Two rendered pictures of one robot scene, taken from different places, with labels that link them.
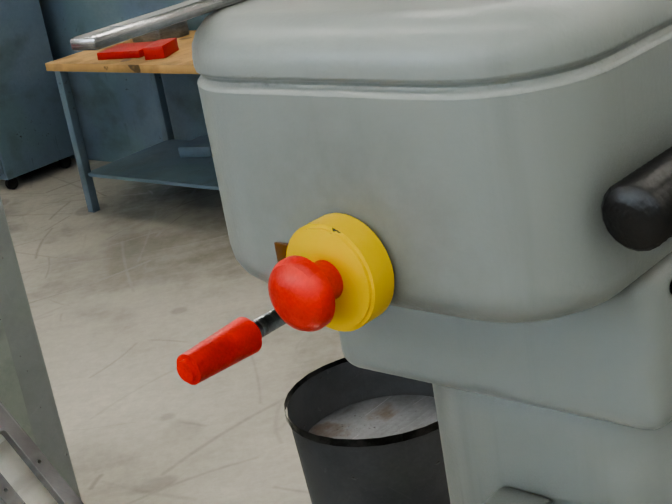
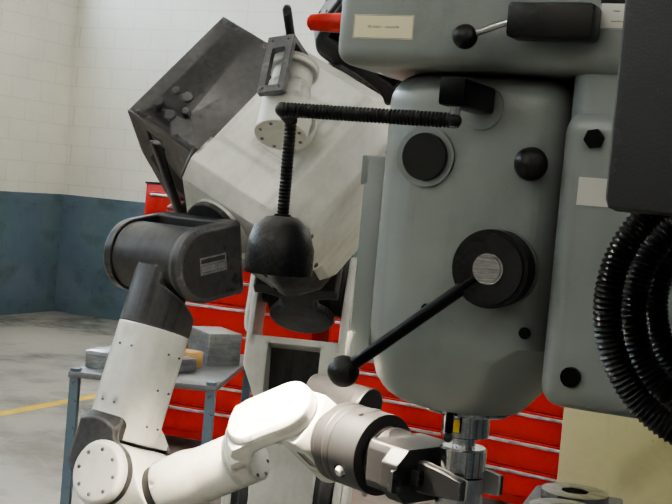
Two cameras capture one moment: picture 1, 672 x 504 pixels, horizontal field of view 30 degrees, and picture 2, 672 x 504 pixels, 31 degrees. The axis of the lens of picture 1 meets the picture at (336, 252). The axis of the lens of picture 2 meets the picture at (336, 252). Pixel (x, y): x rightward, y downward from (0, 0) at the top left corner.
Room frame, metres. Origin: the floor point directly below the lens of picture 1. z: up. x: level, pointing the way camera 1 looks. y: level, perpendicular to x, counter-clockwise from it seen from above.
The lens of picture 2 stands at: (0.25, -1.26, 1.51)
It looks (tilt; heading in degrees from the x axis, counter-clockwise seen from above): 3 degrees down; 71
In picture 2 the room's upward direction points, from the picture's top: 5 degrees clockwise
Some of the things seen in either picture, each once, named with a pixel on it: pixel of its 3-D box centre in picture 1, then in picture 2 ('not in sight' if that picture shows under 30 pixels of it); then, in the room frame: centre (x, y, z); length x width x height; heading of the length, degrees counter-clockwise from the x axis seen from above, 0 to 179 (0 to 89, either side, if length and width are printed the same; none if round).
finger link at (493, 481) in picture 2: not in sight; (480, 477); (0.80, -0.15, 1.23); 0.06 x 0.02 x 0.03; 114
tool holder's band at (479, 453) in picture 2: not in sight; (463, 450); (0.78, -0.16, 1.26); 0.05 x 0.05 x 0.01
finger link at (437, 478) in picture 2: not in sight; (438, 483); (0.75, -0.17, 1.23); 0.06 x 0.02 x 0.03; 114
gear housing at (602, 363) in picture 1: (611, 233); (544, 33); (0.81, -0.19, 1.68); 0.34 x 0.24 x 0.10; 136
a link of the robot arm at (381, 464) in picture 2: not in sight; (396, 461); (0.74, -0.08, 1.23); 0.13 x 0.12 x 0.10; 24
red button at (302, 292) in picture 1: (309, 289); not in sight; (0.59, 0.02, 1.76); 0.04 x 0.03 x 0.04; 46
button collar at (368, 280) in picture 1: (339, 272); not in sight; (0.61, 0.00, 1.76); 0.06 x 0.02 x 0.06; 46
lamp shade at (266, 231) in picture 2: not in sight; (280, 243); (0.61, -0.03, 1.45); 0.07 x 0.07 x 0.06
